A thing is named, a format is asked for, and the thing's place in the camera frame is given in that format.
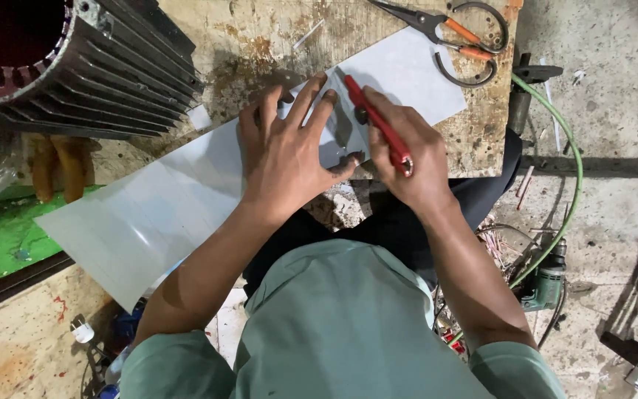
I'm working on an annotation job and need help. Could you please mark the yellow rubber gloves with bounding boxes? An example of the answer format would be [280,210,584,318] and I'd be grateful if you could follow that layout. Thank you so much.
[24,134,96,204]

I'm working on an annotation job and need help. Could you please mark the orange-handled metal shears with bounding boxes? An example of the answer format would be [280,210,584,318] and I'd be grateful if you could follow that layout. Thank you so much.
[366,0,511,89]

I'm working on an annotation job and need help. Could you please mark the green electric drill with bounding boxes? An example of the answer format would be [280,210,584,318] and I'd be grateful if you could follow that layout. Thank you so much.
[518,238,569,313]

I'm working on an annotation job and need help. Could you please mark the person's left hand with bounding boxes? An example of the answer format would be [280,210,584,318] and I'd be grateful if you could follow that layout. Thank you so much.
[239,72,365,224]

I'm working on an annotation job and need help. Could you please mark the person's black trousers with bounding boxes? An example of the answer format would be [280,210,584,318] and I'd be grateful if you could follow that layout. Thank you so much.
[241,127,525,301]

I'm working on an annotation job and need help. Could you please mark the dark metal vice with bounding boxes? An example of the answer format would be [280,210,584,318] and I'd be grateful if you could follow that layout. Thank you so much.
[506,52,565,137]

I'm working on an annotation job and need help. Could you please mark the green painted board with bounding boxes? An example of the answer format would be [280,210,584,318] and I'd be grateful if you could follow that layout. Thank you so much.
[0,184,105,294]

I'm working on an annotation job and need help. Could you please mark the clear plastic bottle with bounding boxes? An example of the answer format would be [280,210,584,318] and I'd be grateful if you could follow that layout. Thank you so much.
[96,344,134,399]

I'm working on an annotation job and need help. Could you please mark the small white paper piece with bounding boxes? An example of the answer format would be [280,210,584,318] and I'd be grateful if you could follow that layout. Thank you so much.
[186,103,213,132]

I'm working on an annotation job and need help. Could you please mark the white plastic tube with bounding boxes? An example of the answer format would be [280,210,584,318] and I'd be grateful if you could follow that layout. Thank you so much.
[538,57,562,154]

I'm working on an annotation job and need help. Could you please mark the red utility knife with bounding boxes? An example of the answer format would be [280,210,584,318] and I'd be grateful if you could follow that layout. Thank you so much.
[343,74,415,178]

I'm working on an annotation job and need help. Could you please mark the green hose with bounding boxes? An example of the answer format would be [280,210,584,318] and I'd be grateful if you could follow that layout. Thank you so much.
[446,72,584,348]

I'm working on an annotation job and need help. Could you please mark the person's right hand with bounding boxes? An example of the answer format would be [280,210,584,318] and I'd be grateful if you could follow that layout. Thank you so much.
[354,86,460,224]

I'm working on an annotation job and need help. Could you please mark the pink insulation sticks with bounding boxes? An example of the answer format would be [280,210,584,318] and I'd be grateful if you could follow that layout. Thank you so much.
[515,165,536,212]

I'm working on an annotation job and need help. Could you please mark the thin white paper strip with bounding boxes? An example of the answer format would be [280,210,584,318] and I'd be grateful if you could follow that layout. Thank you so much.
[293,18,326,51]

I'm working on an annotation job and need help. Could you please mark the person's pale green shirt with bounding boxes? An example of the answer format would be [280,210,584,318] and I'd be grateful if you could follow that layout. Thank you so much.
[119,238,569,399]

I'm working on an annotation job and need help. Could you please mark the white power plug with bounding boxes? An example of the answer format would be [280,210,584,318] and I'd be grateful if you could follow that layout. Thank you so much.
[70,318,96,345]

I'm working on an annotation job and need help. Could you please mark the grey finned motor stator housing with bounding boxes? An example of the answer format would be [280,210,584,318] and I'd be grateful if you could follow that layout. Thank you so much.
[0,0,207,140]

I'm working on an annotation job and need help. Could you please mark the heap of wire scraps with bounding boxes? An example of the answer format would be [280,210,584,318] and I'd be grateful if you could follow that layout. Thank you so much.
[477,221,541,280]

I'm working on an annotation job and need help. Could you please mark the white insulation paper sheet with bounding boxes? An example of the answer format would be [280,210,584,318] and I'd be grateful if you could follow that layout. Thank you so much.
[34,25,469,314]

